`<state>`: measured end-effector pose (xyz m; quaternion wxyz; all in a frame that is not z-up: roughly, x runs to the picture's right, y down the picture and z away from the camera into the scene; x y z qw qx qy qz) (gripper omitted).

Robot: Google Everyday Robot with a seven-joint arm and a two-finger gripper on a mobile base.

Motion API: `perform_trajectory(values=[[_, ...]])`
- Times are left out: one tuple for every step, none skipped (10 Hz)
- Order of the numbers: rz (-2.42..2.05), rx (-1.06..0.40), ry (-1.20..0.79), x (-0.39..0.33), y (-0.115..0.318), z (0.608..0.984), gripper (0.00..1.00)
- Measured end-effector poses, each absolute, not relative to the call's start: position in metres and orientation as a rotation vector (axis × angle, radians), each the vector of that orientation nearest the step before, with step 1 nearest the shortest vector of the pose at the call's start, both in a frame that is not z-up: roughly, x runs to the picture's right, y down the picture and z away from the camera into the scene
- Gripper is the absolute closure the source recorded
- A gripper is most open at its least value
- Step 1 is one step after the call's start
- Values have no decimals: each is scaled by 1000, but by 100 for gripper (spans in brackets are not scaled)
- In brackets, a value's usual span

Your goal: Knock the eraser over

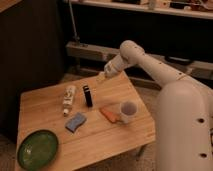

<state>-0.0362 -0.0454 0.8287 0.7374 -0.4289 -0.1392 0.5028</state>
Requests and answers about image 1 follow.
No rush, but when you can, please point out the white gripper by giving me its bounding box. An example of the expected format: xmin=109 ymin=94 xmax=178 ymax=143
xmin=97 ymin=55 xmax=129 ymax=81

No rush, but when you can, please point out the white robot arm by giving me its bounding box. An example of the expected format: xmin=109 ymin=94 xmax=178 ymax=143
xmin=101 ymin=40 xmax=213 ymax=171

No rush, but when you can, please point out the black upright eraser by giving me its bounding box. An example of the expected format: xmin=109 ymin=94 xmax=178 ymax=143
xmin=83 ymin=85 xmax=93 ymax=107

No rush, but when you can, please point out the grey long case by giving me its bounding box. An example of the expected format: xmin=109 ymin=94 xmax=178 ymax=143
xmin=66 ymin=40 xmax=213 ymax=84

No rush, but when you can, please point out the white cup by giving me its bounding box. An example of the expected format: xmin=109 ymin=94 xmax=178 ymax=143
xmin=119 ymin=101 xmax=138 ymax=124

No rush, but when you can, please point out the metal shelf pole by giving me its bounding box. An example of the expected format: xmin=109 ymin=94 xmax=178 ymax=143
xmin=68 ymin=0 xmax=87 ymax=47

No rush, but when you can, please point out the orange carrot toy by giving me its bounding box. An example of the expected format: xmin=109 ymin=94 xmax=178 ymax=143
xmin=99 ymin=108 xmax=120 ymax=123

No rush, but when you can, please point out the white plastic bottle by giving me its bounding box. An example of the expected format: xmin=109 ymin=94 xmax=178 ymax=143
xmin=62 ymin=85 xmax=76 ymax=116

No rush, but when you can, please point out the blue sponge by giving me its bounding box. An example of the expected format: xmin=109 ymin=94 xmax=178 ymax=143
xmin=65 ymin=113 xmax=87 ymax=133

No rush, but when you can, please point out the wooden shelf board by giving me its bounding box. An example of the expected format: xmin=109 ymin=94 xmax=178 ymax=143
xmin=62 ymin=0 xmax=213 ymax=20

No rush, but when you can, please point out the green plate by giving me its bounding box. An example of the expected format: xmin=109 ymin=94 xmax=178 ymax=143
xmin=17 ymin=130 xmax=59 ymax=171

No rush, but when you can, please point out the black case handle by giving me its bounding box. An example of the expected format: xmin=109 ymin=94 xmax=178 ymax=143
xmin=164 ymin=56 xmax=194 ymax=65

